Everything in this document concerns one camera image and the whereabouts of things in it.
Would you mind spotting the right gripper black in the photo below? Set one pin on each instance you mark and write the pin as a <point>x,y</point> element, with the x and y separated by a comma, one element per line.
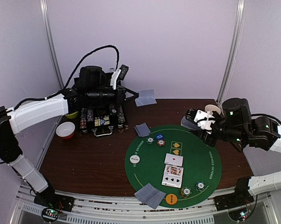
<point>205,134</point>

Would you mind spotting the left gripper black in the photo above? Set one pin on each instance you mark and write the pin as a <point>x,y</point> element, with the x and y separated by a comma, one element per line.
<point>121,96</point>

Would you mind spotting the face down card blue back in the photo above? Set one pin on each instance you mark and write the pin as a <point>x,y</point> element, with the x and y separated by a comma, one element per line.
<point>145,97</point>

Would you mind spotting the deck of cards clear box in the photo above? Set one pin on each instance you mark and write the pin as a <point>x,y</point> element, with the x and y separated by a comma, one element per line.
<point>189,124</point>

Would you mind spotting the ace of diamonds card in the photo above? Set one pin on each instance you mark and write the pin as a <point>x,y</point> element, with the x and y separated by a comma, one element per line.
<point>173,159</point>

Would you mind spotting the blue small blind button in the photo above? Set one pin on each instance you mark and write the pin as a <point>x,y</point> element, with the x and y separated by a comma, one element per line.
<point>159,137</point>

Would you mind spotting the green twenty chip stack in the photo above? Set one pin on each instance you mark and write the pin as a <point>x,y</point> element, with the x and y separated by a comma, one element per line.
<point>149,140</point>

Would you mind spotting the king of diamonds card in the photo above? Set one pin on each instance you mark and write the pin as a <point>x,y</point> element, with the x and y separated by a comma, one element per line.
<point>173,170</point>

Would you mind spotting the three of spades card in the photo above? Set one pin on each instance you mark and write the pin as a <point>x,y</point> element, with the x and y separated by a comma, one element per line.
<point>171,181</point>

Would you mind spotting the white dealer button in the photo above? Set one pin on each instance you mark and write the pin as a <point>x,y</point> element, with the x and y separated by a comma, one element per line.
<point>134,159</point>

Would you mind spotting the orange big blind button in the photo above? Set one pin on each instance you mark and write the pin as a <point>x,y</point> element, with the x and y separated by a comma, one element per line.
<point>171,199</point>

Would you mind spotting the dealt playing cards blue back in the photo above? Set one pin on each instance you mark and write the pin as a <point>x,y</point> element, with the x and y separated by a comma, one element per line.
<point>155,198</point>

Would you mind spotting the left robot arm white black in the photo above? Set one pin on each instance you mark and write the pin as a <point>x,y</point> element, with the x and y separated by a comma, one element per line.
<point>29,116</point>

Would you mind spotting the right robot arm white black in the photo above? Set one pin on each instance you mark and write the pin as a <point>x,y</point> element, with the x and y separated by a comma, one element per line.
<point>238,125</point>

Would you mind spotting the blue texas holdem card deck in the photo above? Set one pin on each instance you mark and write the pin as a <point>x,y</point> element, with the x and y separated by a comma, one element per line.
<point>102,121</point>

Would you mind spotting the chip row in case right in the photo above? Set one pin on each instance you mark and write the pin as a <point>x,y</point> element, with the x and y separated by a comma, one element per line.
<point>117,115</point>

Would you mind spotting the chip row in case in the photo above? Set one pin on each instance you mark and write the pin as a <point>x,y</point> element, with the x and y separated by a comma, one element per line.
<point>86,118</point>
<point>117,115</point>

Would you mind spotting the white patterned mug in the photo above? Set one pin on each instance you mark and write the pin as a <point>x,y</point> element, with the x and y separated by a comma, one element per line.
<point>212,108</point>

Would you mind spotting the black poker chip case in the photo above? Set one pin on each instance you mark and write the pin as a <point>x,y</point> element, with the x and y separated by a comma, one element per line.
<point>101,109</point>

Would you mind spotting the round green poker mat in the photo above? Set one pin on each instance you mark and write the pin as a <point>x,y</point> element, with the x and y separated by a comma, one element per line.
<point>200,162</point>

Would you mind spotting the chip row in case left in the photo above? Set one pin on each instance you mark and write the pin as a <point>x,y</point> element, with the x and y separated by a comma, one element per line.
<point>86,118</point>

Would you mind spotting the green bowl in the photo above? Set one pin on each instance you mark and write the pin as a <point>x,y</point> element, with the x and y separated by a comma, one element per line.
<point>72,115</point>

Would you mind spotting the white orange bowl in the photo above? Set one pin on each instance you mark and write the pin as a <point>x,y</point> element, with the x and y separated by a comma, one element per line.
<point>65,130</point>

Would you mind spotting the right circuit board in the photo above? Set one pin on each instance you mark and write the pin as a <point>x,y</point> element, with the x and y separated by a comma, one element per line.
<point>239,215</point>

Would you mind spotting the circuit board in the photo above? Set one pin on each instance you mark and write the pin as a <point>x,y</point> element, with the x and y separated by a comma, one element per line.
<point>239,215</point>
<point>50,215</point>

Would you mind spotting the left circuit board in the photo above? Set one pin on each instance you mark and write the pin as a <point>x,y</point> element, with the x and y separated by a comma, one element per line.
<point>50,215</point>

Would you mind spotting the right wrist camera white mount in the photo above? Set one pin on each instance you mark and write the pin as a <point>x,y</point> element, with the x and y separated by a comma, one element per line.
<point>200,120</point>

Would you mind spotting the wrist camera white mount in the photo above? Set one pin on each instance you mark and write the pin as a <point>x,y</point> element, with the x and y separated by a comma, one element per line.
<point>118,75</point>
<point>200,120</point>

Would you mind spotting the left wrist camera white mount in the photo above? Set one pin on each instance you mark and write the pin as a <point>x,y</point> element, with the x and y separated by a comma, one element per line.
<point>118,75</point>

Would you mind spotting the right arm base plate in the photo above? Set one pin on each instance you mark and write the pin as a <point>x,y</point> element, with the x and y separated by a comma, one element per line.
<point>233,200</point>

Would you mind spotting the left aluminium frame post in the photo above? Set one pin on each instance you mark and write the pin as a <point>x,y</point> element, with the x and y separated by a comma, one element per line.
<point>50,41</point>

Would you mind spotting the aluminium frame post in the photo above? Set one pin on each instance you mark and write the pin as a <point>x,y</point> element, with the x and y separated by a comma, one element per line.
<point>238,25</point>
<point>50,41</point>

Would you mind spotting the right aluminium frame post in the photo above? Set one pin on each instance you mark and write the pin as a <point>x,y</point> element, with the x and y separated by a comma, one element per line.
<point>238,25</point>

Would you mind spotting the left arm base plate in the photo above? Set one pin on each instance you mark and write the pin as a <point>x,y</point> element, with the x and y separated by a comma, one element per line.
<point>59,202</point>

